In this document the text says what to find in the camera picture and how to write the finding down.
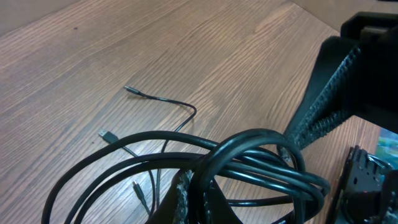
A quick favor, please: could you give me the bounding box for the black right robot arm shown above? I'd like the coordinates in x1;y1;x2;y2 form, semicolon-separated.
285;12;397;223

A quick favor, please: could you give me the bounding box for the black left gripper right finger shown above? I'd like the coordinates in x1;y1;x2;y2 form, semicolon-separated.
203;180;242;224

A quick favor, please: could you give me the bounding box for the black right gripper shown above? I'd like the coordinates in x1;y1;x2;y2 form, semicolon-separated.
284;12;397;149

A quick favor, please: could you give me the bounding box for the black cable bundle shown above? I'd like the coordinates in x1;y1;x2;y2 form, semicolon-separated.
40;128;331;224

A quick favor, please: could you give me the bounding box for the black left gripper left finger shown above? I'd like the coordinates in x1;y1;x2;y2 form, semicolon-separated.
146;169;193;224

